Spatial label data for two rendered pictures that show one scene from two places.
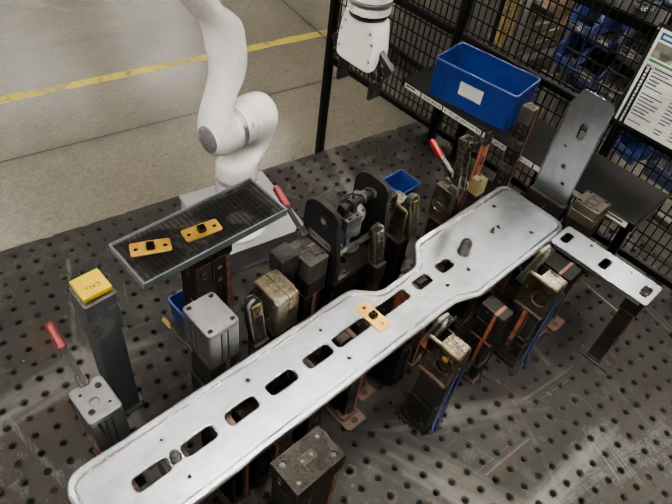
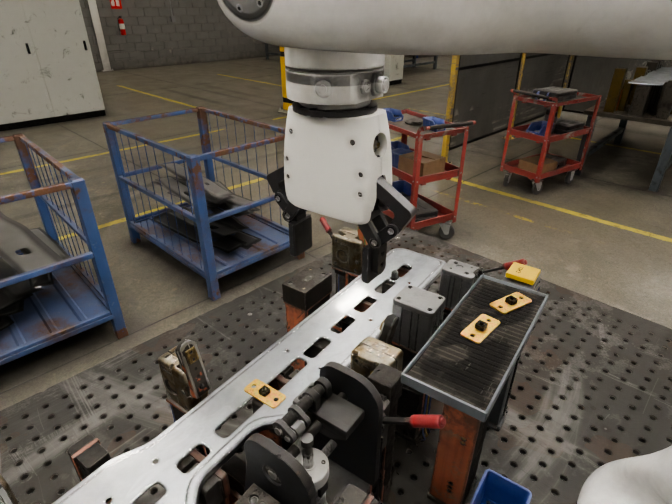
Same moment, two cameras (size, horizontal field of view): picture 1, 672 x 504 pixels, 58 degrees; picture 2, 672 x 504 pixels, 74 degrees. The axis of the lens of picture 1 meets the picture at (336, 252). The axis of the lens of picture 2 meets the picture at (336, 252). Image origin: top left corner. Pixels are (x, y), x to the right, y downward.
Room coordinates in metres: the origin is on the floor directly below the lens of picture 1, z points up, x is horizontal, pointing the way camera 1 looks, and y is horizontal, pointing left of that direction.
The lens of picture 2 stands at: (1.53, -0.03, 1.68)
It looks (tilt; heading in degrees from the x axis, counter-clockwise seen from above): 29 degrees down; 175
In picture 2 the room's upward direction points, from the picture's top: straight up
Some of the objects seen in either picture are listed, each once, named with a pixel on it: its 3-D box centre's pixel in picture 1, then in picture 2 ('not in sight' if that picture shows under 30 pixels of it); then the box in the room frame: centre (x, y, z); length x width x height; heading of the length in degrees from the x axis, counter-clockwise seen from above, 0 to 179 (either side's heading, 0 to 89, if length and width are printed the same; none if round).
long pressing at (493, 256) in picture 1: (368, 324); (269, 387); (0.85, -0.10, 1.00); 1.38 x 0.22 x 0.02; 139
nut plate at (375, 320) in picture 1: (373, 315); (264, 391); (0.87, -0.11, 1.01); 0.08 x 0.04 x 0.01; 49
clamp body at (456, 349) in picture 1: (433, 382); (192, 417); (0.81, -0.28, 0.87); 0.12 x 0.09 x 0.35; 49
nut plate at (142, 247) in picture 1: (150, 245); (511, 300); (0.84, 0.38, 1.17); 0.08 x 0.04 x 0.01; 116
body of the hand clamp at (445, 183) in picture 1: (436, 229); not in sight; (1.34, -0.29, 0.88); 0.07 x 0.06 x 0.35; 49
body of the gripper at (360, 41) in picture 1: (365, 34); (335, 155); (1.12, 0.01, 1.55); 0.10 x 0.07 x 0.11; 49
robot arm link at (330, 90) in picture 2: (369, 3); (336, 85); (1.12, 0.01, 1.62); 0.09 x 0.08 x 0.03; 49
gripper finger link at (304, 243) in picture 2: (379, 86); (291, 221); (1.08, -0.03, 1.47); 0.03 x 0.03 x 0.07; 49
